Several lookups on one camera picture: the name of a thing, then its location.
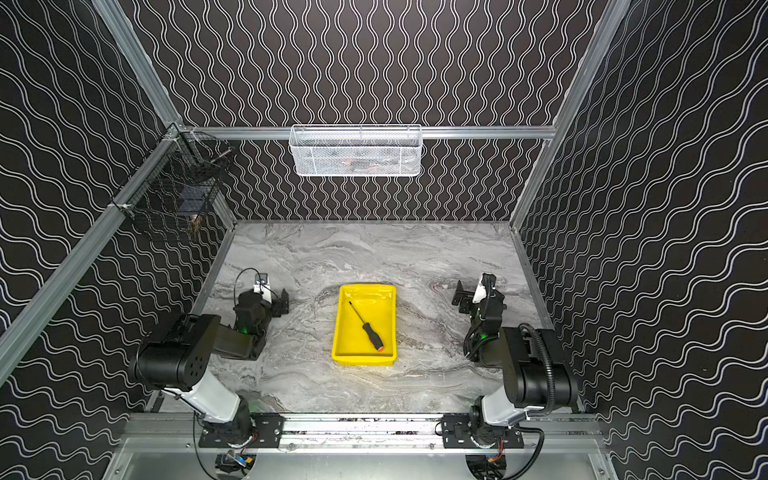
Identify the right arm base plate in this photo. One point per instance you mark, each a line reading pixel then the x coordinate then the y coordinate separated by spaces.
pixel 462 431

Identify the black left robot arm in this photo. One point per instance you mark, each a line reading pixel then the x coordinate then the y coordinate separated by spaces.
pixel 174 359

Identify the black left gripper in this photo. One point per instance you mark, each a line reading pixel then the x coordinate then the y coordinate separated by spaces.
pixel 274 302

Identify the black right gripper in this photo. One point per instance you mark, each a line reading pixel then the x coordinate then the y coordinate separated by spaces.
pixel 475 303

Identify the aluminium front rail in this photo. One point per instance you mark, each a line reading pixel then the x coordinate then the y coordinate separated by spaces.
pixel 371 433

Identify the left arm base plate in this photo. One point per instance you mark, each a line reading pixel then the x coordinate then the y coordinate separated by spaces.
pixel 262 430

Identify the clear mesh wall basket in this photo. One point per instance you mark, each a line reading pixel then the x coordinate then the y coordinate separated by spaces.
pixel 356 150

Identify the black wire wall basket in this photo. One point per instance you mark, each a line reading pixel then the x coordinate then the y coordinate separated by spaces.
pixel 176 200

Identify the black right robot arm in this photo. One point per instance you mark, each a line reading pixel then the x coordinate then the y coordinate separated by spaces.
pixel 536 378

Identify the black orange-tipped screwdriver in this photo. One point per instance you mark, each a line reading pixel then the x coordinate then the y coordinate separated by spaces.
pixel 373 336

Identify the yellow plastic bin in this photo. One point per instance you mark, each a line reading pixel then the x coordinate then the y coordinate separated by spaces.
pixel 377 304

